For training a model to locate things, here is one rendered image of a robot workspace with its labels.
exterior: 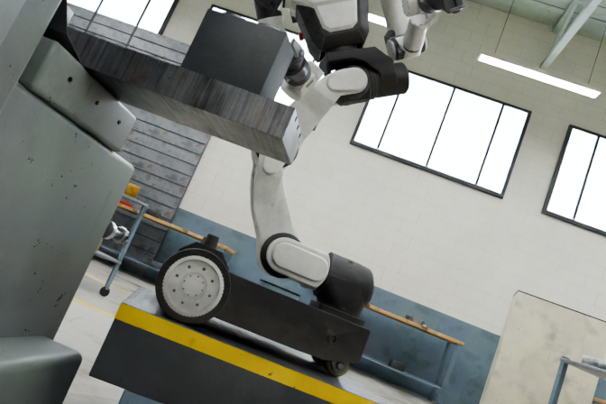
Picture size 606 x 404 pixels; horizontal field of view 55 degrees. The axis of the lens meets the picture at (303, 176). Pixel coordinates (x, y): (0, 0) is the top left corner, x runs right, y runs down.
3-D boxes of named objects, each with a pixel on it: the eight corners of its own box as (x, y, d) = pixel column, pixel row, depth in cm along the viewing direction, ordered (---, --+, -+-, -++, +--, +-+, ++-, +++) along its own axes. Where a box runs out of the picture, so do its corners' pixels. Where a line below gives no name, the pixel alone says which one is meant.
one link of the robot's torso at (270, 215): (297, 275, 198) (289, 138, 204) (308, 277, 179) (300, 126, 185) (252, 278, 195) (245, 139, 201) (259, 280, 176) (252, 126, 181)
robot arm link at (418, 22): (420, 4, 179) (413, 33, 191) (446, -3, 180) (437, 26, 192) (411, -11, 182) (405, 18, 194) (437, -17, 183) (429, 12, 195)
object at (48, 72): (22, 115, 176) (41, 81, 179) (122, 154, 171) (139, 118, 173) (-100, 38, 128) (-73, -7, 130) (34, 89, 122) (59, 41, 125)
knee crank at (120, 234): (116, 242, 205) (123, 226, 206) (131, 248, 204) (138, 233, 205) (90, 233, 183) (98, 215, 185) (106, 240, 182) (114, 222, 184)
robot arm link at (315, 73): (295, 87, 173) (306, 104, 183) (318, 61, 173) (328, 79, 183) (270, 68, 177) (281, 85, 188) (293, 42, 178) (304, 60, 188)
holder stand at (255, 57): (192, 91, 153) (222, 27, 157) (267, 117, 148) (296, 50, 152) (177, 71, 141) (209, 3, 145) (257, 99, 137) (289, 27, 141)
